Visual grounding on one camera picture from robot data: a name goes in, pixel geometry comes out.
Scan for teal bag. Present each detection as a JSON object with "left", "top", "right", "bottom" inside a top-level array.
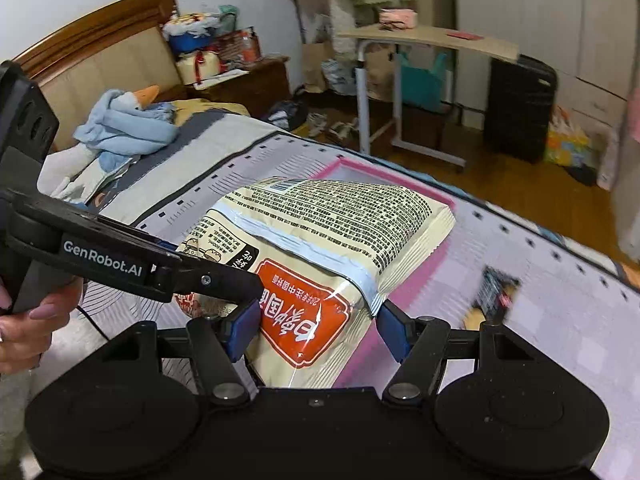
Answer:
[{"left": 399, "top": 51, "right": 449, "bottom": 114}]

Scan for black cracker packet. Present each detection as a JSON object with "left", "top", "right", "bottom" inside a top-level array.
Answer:
[{"left": 471, "top": 265, "right": 524, "bottom": 325}]

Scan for pink cloth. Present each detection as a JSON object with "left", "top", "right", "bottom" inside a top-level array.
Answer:
[{"left": 611, "top": 84, "right": 640, "bottom": 263}]

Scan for black suitcase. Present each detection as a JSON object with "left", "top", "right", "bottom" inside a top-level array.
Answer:
[{"left": 481, "top": 54, "right": 559, "bottom": 164}]

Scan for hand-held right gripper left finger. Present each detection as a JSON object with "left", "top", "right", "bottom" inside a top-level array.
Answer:
[{"left": 102, "top": 305, "right": 262, "bottom": 407}]

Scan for beige top side table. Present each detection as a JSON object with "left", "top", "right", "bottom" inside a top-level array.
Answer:
[{"left": 336, "top": 22, "right": 522, "bottom": 169}]

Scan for beige snack bag red label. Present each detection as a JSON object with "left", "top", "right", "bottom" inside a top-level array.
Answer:
[{"left": 175, "top": 176, "right": 457, "bottom": 390}]

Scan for blue and white bundle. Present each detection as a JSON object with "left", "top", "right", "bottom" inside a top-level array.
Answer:
[{"left": 161, "top": 5, "right": 238, "bottom": 55}]

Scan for yellow pillow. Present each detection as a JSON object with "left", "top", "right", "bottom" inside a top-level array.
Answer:
[{"left": 169, "top": 98, "right": 252, "bottom": 127}]

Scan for wooden padded headboard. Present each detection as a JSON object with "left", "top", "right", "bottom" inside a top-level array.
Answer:
[{"left": 14, "top": 0, "right": 187, "bottom": 107}]

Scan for colourful shopping bag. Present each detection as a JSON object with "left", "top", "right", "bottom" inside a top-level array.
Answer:
[{"left": 544, "top": 104, "right": 607, "bottom": 172}]

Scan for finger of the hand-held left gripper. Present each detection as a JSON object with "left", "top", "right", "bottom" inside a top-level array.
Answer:
[{"left": 150, "top": 256, "right": 264, "bottom": 306}]

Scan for red gift box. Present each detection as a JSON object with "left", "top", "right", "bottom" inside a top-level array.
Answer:
[{"left": 219, "top": 29, "right": 264, "bottom": 64}]

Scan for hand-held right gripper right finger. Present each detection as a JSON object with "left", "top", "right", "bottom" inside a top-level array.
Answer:
[{"left": 377, "top": 301, "right": 536, "bottom": 404}]

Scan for white slippers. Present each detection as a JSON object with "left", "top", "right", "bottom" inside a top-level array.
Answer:
[{"left": 306, "top": 111, "right": 362, "bottom": 142}]

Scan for wooden nightstand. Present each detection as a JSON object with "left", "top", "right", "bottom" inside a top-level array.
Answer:
[{"left": 186, "top": 56, "right": 293, "bottom": 120}]

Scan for white wardrobe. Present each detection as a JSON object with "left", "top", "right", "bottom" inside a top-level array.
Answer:
[{"left": 451, "top": 0, "right": 640, "bottom": 123}]

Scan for plush goose toy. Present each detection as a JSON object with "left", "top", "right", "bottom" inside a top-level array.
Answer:
[{"left": 37, "top": 84, "right": 162, "bottom": 202}]

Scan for cream bag with red ribbon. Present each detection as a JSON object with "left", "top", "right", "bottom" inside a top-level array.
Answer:
[{"left": 175, "top": 50, "right": 224, "bottom": 86}]

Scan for brown paper bag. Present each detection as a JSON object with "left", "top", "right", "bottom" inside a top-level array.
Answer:
[{"left": 301, "top": 40, "right": 334, "bottom": 94}]

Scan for black bag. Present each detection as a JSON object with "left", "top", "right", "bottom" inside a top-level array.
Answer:
[{"left": 261, "top": 99, "right": 309, "bottom": 129}]

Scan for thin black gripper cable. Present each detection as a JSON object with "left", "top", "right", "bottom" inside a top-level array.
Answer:
[{"left": 79, "top": 304, "right": 112, "bottom": 345}]

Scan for person's left hand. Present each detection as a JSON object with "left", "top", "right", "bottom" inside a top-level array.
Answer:
[{"left": 0, "top": 276, "right": 84, "bottom": 376}]

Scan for light blue blanket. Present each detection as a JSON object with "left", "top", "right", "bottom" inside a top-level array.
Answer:
[{"left": 73, "top": 89, "right": 181, "bottom": 173}]

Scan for pink box on table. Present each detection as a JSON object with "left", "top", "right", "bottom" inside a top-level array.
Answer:
[{"left": 377, "top": 8, "right": 419, "bottom": 31}]

